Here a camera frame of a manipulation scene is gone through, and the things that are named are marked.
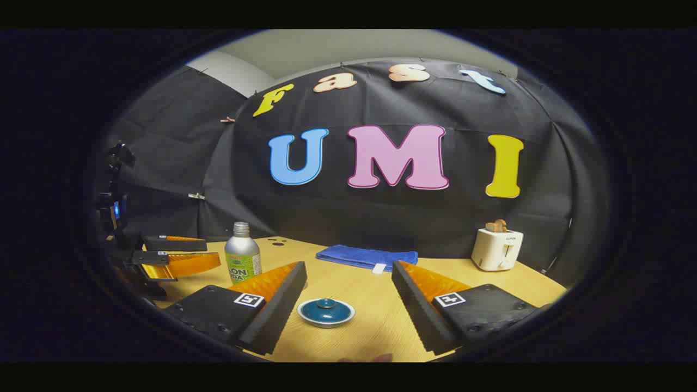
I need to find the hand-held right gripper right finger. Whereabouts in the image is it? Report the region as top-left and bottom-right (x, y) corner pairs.
(391, 260), (540, 356)

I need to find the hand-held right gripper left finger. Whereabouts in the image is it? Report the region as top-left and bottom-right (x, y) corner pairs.
(163, 261), (307, 356)

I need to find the white-rimmed teacup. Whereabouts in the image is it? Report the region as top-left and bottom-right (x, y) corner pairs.
(297, 298), (356, 329)

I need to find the silver green-label water bottle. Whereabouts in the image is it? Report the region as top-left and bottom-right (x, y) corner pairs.
(224, 222), (262, 285)

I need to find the blue folded towel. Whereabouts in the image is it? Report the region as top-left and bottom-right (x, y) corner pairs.
(316, 244), (419, 273)

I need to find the white toaster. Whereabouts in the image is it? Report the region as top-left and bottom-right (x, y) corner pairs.
(471, 228), (524, 272)

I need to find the black backdrop cloth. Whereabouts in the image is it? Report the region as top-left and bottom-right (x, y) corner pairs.
(101, 57), (610, 286)

